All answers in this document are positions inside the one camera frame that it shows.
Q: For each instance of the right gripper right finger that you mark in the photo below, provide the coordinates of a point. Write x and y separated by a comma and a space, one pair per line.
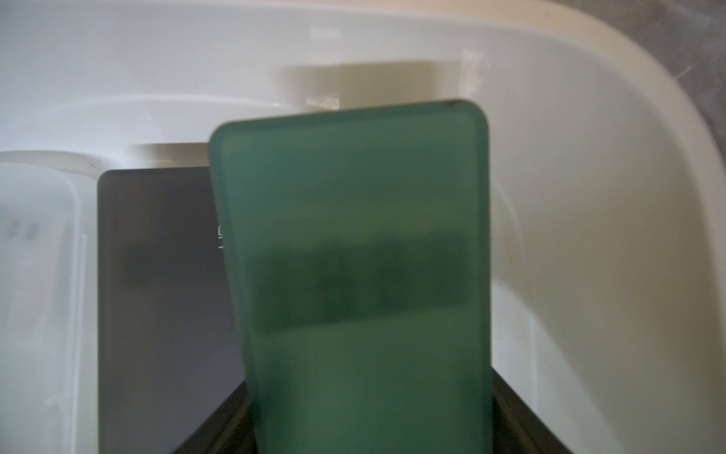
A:
516, 428

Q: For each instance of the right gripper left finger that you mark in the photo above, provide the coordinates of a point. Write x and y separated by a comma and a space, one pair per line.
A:
228, 430

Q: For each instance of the black pencil case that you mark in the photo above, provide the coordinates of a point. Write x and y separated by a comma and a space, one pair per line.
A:
167, 349

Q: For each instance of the green pencil case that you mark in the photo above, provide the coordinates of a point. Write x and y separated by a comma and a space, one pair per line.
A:
358, 251

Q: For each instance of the white plastic storage box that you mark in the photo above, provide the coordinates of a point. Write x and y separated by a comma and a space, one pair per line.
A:
608, 188

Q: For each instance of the clear pencil case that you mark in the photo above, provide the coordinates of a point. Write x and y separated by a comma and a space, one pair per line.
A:
49, 311

